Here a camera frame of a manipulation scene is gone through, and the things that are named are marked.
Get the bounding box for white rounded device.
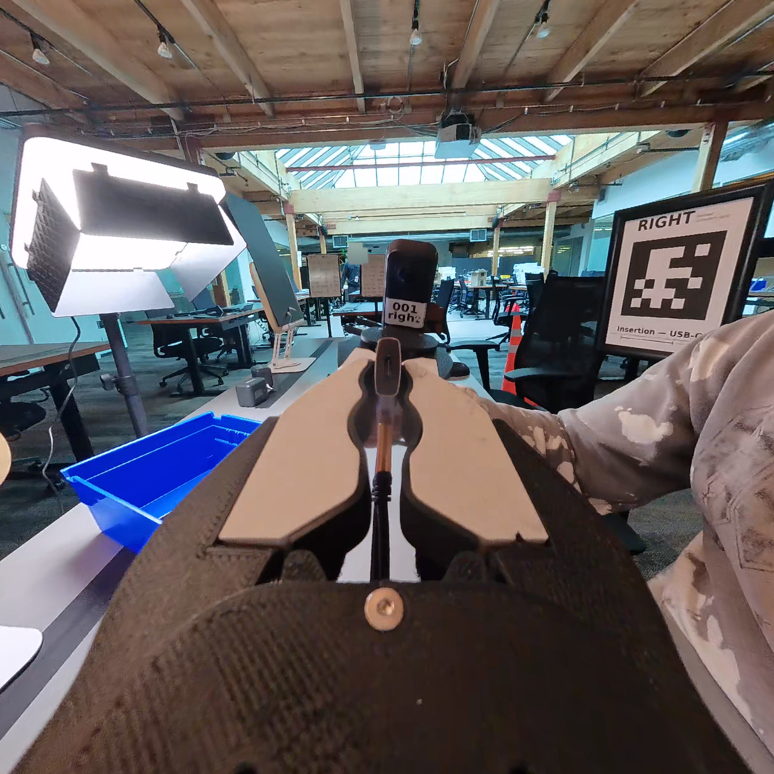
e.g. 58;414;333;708
0;626;44;694

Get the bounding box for wooden office desk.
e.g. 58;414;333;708
0;341;111;463

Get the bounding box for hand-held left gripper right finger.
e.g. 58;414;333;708
399;357;550;578

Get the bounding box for studio light panel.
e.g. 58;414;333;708
9;124;249;318

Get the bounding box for skylight window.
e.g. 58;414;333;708
275;134;573;189

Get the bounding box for blue plastic bin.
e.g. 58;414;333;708
60;412;262;552

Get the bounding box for black office chair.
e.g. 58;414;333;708
450;273;607;413

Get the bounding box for grey usb-c port adapter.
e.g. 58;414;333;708
369;337;404;581

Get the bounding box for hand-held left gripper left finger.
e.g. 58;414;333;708
218;350;379;581

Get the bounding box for dark panel on wooden stand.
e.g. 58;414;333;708
221;192;318;372

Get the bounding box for grey light stand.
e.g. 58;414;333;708
100;313;150;439

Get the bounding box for small grey device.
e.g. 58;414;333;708
236;364;275;407

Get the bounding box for light power cable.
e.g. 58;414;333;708
41;314;83;487

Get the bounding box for framed marker sign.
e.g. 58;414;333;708
595;181;774;364

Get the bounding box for orange traffic cone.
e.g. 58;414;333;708
501;302;526;395

